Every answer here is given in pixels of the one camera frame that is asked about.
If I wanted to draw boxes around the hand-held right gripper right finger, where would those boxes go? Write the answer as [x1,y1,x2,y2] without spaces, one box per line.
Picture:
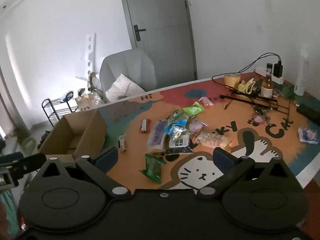
[196,147,292,200]

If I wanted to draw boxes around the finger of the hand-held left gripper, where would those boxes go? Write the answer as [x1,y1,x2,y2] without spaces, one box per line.
[12,154,47,180]

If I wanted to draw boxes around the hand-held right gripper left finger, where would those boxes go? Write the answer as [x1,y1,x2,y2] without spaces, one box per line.
[37,146,132,200]

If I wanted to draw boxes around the clear cracker packet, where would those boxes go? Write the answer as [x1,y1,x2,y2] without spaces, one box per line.
[190,131,234,149]

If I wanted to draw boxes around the small clear snack packet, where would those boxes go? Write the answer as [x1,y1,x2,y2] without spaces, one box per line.
[118,134,128,153]

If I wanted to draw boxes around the round purple snack packet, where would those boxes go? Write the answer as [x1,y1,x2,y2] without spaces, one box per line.
[187,119,208,134]

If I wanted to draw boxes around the dark green striped snack packet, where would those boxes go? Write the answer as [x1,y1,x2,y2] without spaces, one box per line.
[139,153,167,183]

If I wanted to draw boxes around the black and white snack packet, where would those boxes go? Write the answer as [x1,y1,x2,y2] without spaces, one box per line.
[165,134,194,155]

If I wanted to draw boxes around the small red snack packet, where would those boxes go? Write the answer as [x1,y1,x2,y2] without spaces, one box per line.
[139,119,151,133]

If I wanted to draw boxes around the long purple snack packet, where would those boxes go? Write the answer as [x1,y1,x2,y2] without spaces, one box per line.
[145,120,168,153]

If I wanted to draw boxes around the light green snack packet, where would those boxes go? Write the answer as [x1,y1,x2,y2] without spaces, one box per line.
[183,102,205,115]

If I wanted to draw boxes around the green bag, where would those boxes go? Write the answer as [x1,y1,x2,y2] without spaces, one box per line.
[15,136,38,155]

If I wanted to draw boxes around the teal cloth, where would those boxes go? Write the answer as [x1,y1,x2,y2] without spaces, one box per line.
[0,190,19,233]

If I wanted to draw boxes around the black shoe rack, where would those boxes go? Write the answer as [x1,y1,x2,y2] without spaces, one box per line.
[42,97,78,127]

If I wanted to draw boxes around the printed brown cardboard box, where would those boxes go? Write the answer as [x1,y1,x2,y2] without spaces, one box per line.
[75,96,110,113]

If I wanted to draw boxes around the clear plastic wrap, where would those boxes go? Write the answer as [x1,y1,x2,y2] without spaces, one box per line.
[87,72,104,104]

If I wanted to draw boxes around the black folding stand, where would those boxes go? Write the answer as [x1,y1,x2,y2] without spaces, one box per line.
[220,87,292,113]

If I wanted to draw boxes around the dotted white cushion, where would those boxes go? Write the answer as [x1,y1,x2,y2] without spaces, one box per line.
[105,74,147,103]

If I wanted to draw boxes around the yellow crumpled packet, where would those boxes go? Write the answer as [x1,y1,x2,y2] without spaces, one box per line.
[237,79,257,93]

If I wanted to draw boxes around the yellow tape roll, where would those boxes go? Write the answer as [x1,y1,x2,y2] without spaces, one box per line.
[224,74,242,88]

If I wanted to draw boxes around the brown glass bottle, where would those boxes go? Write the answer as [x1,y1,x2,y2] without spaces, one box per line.
[261,63,274,98]

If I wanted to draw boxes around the white power strip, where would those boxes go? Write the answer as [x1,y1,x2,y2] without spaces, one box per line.
[255,66,284,84]

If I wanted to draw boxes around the black flat case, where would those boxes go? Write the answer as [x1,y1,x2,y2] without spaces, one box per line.
[297,103,320,125]

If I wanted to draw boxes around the grey armchair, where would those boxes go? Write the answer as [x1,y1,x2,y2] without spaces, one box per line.
[99,49,157,98]

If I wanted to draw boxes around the black charger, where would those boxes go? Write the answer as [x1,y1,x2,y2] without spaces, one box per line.
[273,60,283,78]

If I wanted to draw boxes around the white plastic bottle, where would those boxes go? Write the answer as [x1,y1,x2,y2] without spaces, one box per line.
[295,57,309,96]

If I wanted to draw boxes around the white foam board with holes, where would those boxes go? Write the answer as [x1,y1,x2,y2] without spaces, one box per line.
[75,32,97,82]

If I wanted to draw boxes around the grey door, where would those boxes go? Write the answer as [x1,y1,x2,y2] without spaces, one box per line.
[118,0,198,84]

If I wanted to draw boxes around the black cable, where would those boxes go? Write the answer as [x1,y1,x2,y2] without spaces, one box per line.
[212,52,282,85]

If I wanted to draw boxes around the black door handle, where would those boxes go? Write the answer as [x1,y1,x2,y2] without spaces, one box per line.
[134,25,146,42]

